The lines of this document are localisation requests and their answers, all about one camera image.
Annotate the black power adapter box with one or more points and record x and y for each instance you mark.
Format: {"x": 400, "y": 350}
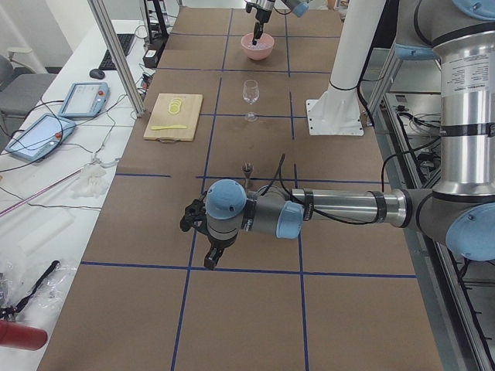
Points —
{"x": 150, "y": 59}

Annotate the pink bowl of ice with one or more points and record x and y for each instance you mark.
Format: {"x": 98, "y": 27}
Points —
{"x": 259, "y": 51}

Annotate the teach pendant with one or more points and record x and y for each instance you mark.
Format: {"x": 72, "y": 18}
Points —
{"x": 41, "y": 138}
{"x": 84, "y": 100}

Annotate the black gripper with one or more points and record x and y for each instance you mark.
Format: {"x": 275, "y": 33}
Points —
{"x": 219, "y": 243}
{"x": 261, "y": 15}

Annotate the teach pendant near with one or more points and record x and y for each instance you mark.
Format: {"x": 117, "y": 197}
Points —
{"x": 41, "y": 138}

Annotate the clear wine glass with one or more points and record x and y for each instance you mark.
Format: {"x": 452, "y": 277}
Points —
{"x": 250, "y": 96}

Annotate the aluminium frame post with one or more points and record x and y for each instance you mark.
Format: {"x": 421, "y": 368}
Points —
{"x": 110, "y": 37}

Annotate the white crumpled cloth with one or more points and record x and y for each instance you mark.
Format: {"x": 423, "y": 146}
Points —
{"x": 91, "y": 182}

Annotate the red fire extinguisher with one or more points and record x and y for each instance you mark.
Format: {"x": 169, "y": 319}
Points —
{"x": 17, "y": 336}

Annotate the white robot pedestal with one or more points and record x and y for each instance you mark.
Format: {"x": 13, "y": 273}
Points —
{"x": 337, "y": 111}

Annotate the teach pendant far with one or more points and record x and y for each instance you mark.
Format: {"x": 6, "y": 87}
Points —
{"x": 84, "y": 100}

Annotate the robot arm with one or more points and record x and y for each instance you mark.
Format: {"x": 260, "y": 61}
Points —
{"x": 296, "y": 7}
{"x": 458, "y": 211}

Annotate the steel double jigger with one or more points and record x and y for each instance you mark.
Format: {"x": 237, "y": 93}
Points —
{"x": 247, "y": 169}

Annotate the wooden cutting board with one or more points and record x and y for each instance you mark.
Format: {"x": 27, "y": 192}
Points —
{"x": 188, "y": 115}

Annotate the black computer mouse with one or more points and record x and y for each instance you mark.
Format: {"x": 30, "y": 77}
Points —
{"x": 97, "y": 74}

